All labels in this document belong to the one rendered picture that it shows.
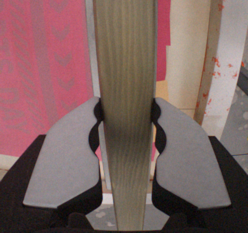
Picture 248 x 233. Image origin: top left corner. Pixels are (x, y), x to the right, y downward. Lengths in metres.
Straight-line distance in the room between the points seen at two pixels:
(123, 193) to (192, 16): 0.21
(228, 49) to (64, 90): 0.22
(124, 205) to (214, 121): 0.17
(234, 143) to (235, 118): 0.28
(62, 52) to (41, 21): 0.05
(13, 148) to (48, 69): 0.19
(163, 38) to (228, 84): 0.10
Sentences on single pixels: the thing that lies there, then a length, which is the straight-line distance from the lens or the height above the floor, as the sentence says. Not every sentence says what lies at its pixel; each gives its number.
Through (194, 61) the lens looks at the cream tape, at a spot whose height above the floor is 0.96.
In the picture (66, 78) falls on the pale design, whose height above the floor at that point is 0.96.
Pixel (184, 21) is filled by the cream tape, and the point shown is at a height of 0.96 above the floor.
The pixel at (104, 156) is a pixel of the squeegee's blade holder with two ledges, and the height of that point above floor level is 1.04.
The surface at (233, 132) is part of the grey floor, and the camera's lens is 1.80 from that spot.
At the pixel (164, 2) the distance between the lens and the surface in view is 0.25.
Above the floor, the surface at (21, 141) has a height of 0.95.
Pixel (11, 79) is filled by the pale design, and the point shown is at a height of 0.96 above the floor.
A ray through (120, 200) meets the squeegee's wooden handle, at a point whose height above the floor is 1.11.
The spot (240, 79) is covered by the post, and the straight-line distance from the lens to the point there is 0.55.
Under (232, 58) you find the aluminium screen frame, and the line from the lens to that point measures 0.26.
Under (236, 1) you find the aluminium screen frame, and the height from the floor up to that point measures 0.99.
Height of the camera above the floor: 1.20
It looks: 58 degrees down
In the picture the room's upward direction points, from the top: 179 degrees counter-clockwise
